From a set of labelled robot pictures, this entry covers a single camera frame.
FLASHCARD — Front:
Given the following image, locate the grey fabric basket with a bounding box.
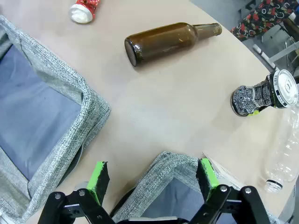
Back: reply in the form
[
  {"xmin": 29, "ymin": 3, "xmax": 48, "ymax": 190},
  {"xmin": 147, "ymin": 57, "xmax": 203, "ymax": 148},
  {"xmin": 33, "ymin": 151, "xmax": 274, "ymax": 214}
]
[
  {"xmin": 112, "ymin": 151, "xmax": 281, "ymax": 224},
  {"xmin": 0, "ymin": 15, "xmax": 112, "ymax": 222}
]

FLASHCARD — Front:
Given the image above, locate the large clear plastic bottle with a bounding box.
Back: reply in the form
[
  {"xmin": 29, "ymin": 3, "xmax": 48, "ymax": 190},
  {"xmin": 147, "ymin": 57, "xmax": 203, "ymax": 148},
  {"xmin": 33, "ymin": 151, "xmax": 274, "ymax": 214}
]
[{"xmin": 263, "ymin": 106, "xmax": 299, "ymax": 194}]

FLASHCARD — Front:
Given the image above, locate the crushed red can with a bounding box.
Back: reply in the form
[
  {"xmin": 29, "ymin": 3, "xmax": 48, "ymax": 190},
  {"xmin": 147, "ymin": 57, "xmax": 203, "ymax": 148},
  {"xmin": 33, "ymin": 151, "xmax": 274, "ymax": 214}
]
[{"xmin": 68, "ymin": 0, "xmax": 100, "ymax": 24}]

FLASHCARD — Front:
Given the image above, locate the person in floral trousers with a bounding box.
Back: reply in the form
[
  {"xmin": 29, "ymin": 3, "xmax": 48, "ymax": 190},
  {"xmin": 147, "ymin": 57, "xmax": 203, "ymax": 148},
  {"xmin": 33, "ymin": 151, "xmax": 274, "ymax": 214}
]
[{"xmin": 230, "ymin": 0, "xmax": 299, "ymax": 42}]

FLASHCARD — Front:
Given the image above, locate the crushed black can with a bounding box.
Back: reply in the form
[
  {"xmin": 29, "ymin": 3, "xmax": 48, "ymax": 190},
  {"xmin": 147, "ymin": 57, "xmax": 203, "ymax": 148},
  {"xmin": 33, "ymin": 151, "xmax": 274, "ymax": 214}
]
[{"xmin": 230, "ymin": 69, "xmax": 299, "ymax": 117}]

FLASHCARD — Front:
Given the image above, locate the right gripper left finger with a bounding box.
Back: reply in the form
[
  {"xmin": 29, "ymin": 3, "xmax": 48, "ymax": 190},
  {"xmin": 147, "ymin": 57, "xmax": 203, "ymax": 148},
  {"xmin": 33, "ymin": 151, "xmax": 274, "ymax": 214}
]
[{"xmin": 38, "ymin": 161, "xmax": 113, "ymax": 224}]

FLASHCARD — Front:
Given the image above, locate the brown glass bottle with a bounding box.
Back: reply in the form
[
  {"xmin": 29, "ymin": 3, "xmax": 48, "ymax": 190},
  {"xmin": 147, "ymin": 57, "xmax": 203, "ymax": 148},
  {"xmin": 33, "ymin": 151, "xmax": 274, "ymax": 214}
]
[{"xmin": 124, "ymin": 22, "xmax": 222, "ymax": 68}]

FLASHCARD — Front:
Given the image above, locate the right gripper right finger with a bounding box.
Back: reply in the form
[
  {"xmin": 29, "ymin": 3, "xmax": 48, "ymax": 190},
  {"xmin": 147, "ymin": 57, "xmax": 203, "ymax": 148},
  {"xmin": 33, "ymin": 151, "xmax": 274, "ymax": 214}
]
[{"xmin": 186, "ymin": 158, "xmax": 271, "ymax": 224}]

